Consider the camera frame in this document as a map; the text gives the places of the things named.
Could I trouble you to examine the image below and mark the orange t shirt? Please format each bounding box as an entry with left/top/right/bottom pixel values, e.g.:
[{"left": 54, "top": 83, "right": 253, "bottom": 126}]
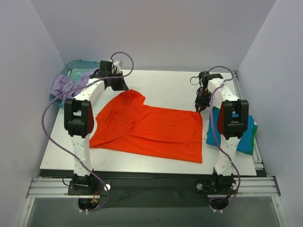
[{"left": 89, "top": 90, "right": 203, "bottom": 163}]

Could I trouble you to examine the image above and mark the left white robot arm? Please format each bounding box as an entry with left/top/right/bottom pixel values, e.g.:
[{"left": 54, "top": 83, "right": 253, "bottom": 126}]
[{"left": 64, "top": 59, "right": 129, "bottom": 195}]

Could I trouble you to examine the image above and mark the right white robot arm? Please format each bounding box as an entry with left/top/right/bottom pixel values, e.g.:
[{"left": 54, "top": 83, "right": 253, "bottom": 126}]
[{"left": 195, "top": 71, "right": 249, "bottom": 193}]

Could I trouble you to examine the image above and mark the teal plastic basket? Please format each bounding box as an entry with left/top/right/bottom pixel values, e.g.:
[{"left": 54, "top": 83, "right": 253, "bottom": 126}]
[{"left": 50, "top": 60, "right": 99, "bottom": 108}]

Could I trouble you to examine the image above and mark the purple t shirt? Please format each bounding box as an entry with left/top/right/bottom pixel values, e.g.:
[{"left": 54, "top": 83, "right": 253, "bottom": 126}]
[{"left": 50, "top": 68, "right": 97, "bottom": 101}]

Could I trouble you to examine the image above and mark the folded blue t shirt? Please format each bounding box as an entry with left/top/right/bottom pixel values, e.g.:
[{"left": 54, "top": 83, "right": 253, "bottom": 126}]
[{"left": 206, "top": 107, "right": 258, "bottom": 155}]

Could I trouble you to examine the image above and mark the folded green t shirt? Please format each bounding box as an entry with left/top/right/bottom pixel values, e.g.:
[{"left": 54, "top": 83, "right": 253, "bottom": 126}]
[{"left": 249, "top": 122, "right": 258, "bottom": 156}]

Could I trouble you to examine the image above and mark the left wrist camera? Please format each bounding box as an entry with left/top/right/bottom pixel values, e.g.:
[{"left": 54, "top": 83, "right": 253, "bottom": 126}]
[{"left": 111, "top": 60, "right": 123, "bottom": 71}]

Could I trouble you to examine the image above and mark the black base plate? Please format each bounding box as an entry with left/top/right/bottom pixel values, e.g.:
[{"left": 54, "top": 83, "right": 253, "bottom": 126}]
[{"left": 67, "top": 172, "right": 239, "bottom": 210}]

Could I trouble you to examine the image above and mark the aluminium mounting rail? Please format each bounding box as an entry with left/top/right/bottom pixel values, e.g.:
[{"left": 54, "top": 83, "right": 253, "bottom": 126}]
[{"left": 27, "top": 176, "right": 281, "bottom": 198}]

